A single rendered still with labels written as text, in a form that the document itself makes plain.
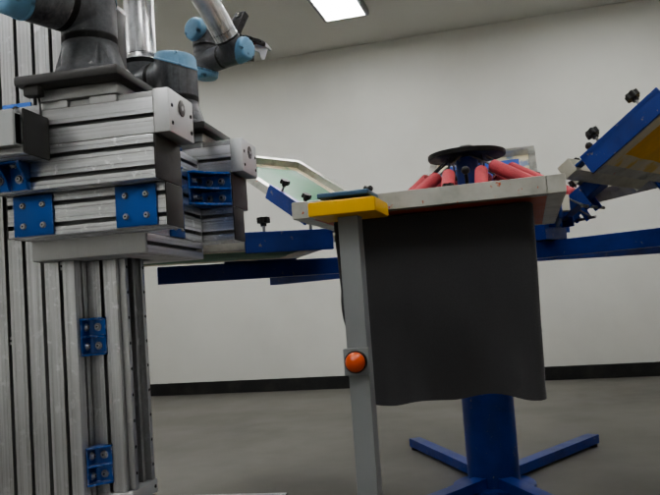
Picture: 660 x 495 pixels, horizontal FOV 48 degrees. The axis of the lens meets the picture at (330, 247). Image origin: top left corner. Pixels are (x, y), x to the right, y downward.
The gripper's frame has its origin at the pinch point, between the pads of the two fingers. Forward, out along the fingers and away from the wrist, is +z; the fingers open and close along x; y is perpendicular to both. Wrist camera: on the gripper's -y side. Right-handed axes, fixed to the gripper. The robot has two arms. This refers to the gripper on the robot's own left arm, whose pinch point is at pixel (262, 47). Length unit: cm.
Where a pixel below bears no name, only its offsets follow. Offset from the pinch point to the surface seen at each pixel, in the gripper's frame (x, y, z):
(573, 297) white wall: -4, 103, 402
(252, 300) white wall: -263, 122, 312
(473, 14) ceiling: -80, -123, 356
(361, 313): 97, 82, -83
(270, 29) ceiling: -217, -104, 265
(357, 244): 96, 68, -83
